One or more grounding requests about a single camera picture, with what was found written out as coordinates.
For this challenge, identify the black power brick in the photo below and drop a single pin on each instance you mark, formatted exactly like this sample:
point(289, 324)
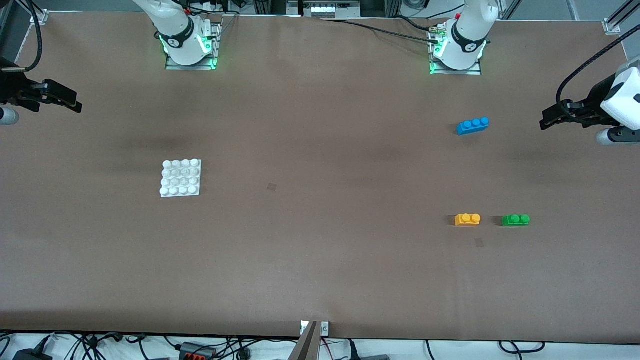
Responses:
point(32, 354)

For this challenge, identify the white studded base plate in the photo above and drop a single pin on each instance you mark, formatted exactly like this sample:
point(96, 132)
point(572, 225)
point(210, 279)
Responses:
point(180, 178)

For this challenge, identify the black adapter with orange levers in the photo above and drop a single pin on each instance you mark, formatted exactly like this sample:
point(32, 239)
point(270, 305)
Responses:
point(197, 351)

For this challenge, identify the small metal edge bracket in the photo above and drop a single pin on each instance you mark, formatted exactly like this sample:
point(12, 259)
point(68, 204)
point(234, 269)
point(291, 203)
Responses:
point(304, 327)
point(324, 328)

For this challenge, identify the metal table corner bracket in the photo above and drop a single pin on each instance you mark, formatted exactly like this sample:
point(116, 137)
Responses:
point(40, 17)
point(612, 26)

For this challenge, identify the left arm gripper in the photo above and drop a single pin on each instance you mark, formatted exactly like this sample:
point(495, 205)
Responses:
point(592, 110)

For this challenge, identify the green two-stud block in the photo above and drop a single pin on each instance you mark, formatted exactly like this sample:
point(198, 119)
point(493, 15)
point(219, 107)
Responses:
point(515, 220)

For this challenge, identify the blue three-stud block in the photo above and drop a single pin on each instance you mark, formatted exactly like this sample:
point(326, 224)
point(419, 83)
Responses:
point(472, 125)

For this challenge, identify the yellow two-stud block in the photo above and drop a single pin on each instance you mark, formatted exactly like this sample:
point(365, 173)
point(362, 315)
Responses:
point(467, 219)

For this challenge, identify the white power strip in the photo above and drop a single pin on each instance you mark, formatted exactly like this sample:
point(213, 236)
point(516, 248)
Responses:
point(325, 9)

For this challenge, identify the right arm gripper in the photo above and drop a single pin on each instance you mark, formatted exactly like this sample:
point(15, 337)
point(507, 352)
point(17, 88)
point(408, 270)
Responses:
point(14, 91)

